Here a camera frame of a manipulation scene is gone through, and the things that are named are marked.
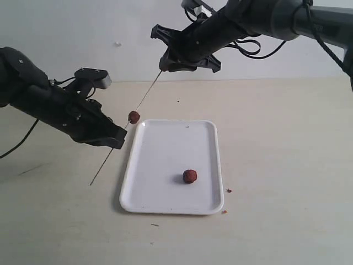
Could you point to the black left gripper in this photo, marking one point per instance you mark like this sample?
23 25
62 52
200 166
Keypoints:
81 119

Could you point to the brown meatball bottom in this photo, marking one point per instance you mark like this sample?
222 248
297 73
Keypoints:
189 176

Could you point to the thin metal skewer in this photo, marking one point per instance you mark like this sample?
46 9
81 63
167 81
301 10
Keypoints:
137 108

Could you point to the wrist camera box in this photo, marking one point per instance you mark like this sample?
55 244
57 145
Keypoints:
100 78
195 7

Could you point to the white rectangular plastic tray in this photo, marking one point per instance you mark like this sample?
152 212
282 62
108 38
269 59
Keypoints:
161 151

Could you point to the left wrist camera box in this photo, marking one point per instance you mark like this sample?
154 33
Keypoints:
100 78

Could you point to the brown meatball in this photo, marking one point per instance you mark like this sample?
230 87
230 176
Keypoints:
133 117
189 176

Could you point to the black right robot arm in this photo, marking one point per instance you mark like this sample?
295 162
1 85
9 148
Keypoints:
286 20

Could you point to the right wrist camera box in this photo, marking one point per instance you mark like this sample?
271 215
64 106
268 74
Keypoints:
195 7

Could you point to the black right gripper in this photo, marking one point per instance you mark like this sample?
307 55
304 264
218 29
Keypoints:
193 47

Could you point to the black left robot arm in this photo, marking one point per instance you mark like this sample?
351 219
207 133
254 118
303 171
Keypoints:
18 73

